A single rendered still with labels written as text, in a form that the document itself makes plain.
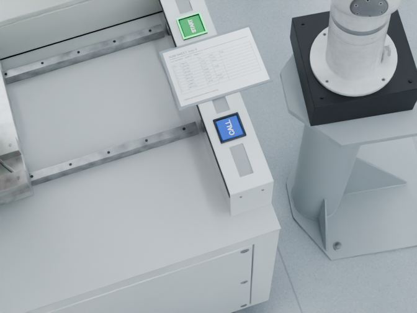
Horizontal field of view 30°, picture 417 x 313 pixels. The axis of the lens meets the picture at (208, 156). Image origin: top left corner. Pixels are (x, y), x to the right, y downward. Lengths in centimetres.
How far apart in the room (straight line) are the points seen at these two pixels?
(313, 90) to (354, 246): 93
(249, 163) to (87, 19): 55
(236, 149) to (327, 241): 99
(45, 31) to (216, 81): 45
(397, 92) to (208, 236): 51
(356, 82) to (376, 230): 94
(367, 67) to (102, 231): 67
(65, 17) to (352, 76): 67
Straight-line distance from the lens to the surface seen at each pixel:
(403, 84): 174
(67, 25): 188
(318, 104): 170
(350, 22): 154
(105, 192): 174
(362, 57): 164
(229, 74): 167
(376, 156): 266
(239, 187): 157
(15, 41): 189
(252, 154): 160
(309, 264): 253
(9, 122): 179
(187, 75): 168
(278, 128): 268
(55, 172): 175
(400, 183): 262
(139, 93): 183
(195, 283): 190
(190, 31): 173
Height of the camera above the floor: 244
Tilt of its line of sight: 68 degrees down
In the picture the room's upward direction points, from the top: 6 degrees counter-clockwise
